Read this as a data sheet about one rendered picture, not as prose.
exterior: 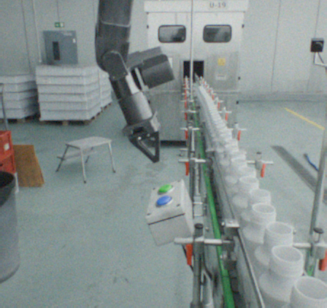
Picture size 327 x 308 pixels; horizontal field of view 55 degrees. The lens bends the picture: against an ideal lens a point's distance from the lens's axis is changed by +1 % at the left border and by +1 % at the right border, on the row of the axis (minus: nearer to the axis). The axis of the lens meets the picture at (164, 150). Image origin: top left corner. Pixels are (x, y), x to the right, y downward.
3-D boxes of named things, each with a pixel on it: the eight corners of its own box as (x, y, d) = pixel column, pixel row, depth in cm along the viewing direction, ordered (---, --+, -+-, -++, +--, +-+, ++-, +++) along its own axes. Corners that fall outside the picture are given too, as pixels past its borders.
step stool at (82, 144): (86, 161, 429) (84, 132, 417) (116, 172, 391) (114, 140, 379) (55, 171, 395) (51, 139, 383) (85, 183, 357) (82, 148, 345)
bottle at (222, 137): (214, 189, 98) (217, 138, 93) (212, 182, 104) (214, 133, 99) (234, 189, 98) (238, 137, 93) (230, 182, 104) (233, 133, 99)
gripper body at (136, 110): (159, 117, 71) (147, 87, 69) (155, 128, 61) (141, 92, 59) (133, 127, 72) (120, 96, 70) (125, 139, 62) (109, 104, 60)
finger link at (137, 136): (171, 150, 73) (158, 112, 70) (171, 160, 66) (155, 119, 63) (144, 160, 74) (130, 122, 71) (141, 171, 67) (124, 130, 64)
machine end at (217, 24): (237, 149, 485) (248, -1, 424) (147, 147, 493) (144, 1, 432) (224, 126, 637) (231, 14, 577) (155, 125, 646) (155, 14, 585)
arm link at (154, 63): (96, 35, 61) (98, 56, 55) (152, 13, 61) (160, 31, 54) (120, 85, 70) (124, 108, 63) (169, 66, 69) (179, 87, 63)
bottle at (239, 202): (227, 258, 65) (231, 184, 60) (229, 242, 70) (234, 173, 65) (258, 263, 63) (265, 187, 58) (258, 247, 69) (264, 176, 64)
